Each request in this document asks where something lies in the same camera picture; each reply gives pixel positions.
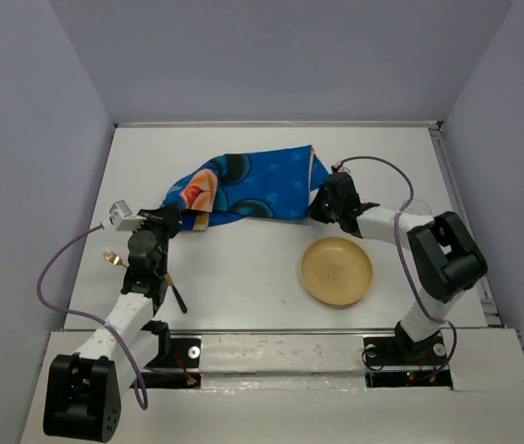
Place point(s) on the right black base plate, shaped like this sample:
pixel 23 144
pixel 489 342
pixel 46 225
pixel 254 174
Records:
pixel 389 368

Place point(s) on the clear plastic cup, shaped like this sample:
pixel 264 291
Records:
pixel 418 207

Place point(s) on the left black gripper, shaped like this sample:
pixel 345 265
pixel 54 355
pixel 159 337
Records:
pixel 166 216

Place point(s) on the yellow round plate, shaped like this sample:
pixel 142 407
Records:
pixel 336 271

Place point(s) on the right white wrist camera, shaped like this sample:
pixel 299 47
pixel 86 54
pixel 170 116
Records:
pixel 339 168

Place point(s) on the gold knife green handle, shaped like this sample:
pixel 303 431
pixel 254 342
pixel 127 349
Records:
pixel 177 294

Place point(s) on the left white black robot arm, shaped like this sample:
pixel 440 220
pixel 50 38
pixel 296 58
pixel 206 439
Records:
pixel 84 388

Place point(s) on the gold fork green handle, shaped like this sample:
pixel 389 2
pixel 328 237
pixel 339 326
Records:
pixel 114 258

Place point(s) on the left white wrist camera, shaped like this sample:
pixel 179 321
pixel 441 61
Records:
pixel 121 218

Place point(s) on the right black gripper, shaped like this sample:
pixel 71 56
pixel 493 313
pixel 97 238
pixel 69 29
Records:
pixel 315 211

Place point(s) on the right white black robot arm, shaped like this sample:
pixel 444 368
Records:
pixel 447 263

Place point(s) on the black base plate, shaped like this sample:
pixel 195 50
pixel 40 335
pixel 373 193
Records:
pixel 179 369
pixel 389 368

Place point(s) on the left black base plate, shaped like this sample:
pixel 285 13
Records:
pixel 179 369

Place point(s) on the blue Mickey placemat cloth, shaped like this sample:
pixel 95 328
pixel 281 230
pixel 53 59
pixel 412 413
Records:
pixel 274 185

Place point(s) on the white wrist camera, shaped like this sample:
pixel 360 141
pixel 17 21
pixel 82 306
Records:
pixel 121 218
pixel 339 168

